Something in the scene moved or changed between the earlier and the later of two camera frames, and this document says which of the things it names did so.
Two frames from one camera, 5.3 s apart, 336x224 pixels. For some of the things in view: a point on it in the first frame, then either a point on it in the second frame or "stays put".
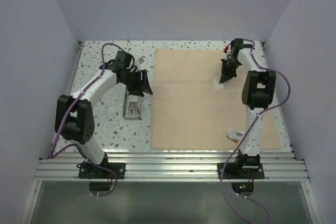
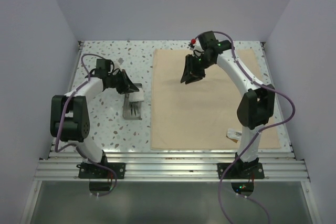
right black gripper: [226, 75] to [189, 75]
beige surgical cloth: [189, 112] stays put
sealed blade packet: [234, 136] stays put
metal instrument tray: [132, 109] stays put
